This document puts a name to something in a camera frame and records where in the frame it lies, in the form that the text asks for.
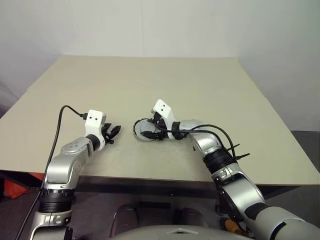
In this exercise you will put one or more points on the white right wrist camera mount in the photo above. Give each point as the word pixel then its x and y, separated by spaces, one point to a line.
pixel 163 107

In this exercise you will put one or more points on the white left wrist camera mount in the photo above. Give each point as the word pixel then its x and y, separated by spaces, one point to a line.
pixel 95 118

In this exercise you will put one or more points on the orange black connector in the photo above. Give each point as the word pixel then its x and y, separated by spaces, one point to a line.
pixel 231 225

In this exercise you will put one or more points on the grey robot torso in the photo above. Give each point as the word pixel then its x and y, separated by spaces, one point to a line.
pixel 175 235

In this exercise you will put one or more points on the dark table frame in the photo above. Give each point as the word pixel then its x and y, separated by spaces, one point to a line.
pixel 150 186

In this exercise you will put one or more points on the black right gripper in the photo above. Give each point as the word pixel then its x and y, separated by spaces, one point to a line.
pixel 160 125

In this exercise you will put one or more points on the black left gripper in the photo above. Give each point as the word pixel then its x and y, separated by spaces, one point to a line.
pixel 107 137

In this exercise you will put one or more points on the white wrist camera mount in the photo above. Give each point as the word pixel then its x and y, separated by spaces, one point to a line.
pixel 163 107
pixel 95 118

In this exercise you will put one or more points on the dark rounded foot shape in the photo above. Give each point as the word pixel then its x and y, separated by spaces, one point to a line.
pixel 125 217
pixel 190 217

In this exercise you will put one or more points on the orange red cloth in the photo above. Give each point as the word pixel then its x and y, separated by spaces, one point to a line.
pixel 15 190

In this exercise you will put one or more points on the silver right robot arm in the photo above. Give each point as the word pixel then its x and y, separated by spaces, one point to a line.
pixel 245 190

